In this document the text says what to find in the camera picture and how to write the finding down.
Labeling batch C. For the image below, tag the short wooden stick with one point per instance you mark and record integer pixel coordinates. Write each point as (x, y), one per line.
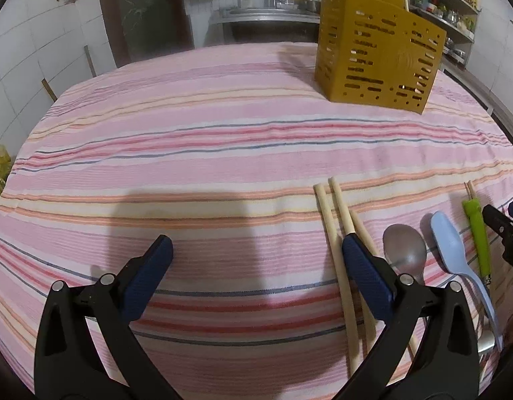
(49, 89)

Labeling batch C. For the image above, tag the pink striped tablecloth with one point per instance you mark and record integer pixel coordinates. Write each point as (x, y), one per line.
(198, 154)

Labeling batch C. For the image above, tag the metal spoon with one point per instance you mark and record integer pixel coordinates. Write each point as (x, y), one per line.
(404, 250)

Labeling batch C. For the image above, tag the light blue plastic spoon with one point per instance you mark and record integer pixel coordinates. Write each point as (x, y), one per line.
(448, 241)

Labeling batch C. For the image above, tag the metal kitchen shelf rack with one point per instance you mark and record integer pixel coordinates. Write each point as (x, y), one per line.
(458, 21)

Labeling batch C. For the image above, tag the dark brown door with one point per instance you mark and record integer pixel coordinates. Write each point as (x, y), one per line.
(148, 12)

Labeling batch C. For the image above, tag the yellow perforated utensil holder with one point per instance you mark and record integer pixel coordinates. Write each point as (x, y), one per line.
(377, 50)

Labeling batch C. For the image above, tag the long wooden stick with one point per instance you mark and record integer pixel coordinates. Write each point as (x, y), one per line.
(90, 61)

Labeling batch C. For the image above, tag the stainless steel sink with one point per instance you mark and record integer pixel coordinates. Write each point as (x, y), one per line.
(264, 18)

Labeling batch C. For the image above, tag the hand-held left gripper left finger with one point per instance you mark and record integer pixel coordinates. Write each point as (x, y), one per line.
(150, 275)

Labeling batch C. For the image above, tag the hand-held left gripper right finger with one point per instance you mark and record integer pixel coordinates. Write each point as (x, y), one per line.
(366, 275)

